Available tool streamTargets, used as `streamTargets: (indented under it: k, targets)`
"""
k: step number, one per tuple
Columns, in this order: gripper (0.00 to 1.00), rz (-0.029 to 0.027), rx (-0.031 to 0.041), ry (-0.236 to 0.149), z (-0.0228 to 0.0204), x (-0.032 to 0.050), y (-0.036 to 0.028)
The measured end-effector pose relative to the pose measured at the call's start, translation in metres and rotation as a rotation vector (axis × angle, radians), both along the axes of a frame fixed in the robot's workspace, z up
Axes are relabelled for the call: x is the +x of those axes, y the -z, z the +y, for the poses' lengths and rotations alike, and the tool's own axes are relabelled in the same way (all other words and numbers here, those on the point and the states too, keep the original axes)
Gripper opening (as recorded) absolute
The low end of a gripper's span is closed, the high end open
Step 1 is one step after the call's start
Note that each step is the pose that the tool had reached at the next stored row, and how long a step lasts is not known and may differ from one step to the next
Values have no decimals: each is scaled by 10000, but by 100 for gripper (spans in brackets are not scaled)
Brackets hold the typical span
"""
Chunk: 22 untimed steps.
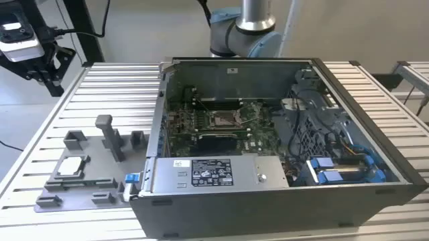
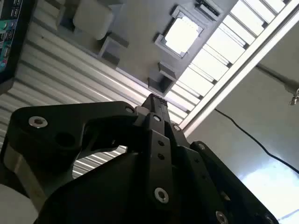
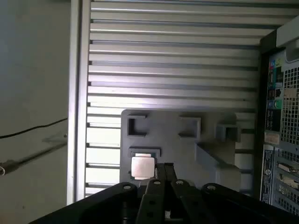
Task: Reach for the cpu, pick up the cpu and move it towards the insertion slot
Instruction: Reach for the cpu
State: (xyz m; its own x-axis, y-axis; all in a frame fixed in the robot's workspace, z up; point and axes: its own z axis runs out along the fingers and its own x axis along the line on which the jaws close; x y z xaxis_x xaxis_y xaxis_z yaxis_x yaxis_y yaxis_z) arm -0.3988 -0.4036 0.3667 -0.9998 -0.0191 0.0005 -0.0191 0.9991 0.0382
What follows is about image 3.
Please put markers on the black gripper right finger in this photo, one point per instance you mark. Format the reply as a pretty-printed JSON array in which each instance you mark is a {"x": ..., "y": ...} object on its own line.
[{"x": 187, "y": 200}]

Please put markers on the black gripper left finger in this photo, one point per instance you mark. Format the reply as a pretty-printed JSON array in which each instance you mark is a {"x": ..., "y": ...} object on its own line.
[{"x": 151, "y": 205}]

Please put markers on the silver square CPU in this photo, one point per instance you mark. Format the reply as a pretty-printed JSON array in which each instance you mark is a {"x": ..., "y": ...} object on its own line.
[{"x": 143, "y": 166}]

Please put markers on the grey plastic parts rack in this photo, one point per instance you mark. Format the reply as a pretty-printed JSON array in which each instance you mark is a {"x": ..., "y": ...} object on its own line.
[{"x": 163, "y": 130}]

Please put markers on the black PC case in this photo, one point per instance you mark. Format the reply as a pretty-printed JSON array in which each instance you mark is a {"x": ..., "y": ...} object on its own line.
[{"x": 289, "y": 116}]

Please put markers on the grey metal rod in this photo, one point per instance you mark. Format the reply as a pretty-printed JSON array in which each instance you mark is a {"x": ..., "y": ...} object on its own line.
[{"x": 7, "y": 166}]

